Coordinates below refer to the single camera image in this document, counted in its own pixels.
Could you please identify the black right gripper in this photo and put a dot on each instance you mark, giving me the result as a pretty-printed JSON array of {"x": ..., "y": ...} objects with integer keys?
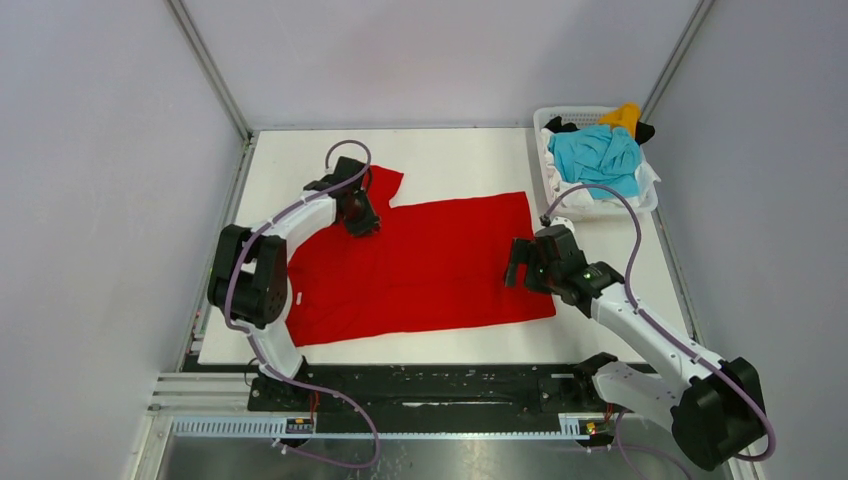
[{"x": 525, "y": 263}]

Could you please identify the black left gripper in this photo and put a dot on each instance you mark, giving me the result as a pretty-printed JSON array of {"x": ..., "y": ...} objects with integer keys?
[{"x": 369, "y": 223}]

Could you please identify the red t shirt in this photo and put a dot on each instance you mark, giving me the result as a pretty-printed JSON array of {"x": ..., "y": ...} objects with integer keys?
[{"x": 431, "y": 266}]

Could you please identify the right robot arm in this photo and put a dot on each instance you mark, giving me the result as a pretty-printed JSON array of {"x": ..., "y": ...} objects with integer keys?
[{"x": 713, "y": 408}]

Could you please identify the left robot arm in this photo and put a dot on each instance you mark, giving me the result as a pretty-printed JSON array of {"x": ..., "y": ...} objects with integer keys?
[{"x": 249, "y": 280}]

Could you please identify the teal t shirt in basket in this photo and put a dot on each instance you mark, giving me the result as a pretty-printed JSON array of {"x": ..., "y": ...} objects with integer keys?
[{"x": 598, "y": 154}]

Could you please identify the white plastic laundry basket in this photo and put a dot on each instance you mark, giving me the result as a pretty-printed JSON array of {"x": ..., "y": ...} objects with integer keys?
[{"x": 582, "y": 116}]

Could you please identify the black t shirt in basket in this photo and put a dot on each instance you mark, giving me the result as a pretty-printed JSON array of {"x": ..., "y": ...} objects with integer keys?
[{"x": 643, "y": 132}]

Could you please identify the yellow t shirt in basket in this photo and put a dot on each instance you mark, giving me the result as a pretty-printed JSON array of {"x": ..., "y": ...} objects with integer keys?
[{"x": 626, "y": 117}]

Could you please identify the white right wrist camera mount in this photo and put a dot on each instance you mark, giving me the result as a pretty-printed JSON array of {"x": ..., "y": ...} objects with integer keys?
[{"x": 562, "y": 221}]

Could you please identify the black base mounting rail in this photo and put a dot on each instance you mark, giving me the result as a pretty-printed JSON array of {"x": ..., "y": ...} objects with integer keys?
[{"x": 474, "y": 416}]

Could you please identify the aluminium frame rails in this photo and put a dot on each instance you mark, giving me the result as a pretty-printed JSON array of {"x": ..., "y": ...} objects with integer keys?
[{"x": 199, "y": 391}]

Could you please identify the white slotted cable duct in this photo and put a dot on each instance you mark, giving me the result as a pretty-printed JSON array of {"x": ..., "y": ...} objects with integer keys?
[{"x": 560, "y": 427}]

